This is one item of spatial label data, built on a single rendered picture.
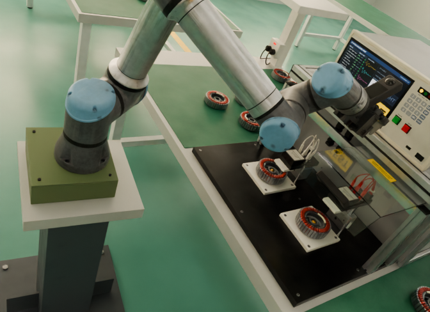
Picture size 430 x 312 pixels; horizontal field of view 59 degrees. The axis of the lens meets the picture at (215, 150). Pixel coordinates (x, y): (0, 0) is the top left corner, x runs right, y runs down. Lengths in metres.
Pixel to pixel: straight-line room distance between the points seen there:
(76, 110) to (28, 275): 1.03
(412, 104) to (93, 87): 0.86
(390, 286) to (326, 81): 0.76
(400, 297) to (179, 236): 1.16
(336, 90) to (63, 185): 0.72
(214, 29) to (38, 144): 0.64
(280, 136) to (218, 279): 1.34
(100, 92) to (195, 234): 1.29
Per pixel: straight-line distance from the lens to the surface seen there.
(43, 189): 1.08
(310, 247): 1.23
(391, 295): 1.35
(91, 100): 0.98
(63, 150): 1.09
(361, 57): 1.29
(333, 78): 0.83
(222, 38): 0.75
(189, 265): 2.00
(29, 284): 1.84
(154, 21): 0.95
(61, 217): 1.10
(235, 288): 2.02
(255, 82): 0.75
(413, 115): 1.19
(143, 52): 0.99
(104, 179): 1.10
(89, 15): 2.26
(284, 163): 1.39
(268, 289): 1.11
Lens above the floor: 1.59
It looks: 36 degrees down
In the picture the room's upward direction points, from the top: 22 degrees clockwise
